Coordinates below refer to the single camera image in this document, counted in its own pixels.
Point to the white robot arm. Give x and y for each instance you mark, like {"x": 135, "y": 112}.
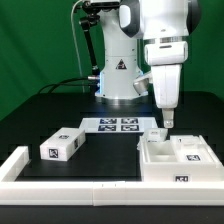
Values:
{"x": 145, "y": 45}

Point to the white marker base plate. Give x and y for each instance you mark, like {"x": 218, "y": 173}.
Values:
{"x": 118, "y": 125}

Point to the white closed box part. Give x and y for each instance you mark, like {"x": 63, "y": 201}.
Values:
{"x": 62, "y": 144}

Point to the white U-shaped table frame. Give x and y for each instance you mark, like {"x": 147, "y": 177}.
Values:
{"x": 13, "y": 192}

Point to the small white door part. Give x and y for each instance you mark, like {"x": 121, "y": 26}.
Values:
{"x": 155, "y": 135}

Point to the white cabinet body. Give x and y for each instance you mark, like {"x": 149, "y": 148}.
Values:
{"x": 158, "y": 163}

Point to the white door panel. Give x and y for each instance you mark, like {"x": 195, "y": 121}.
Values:
{"x": 189, "y": 148}

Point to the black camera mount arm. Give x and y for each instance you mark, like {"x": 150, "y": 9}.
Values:
{"x": 91, "y": 19}

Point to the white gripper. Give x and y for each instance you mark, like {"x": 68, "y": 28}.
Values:
{"x": 165, "y": 60}

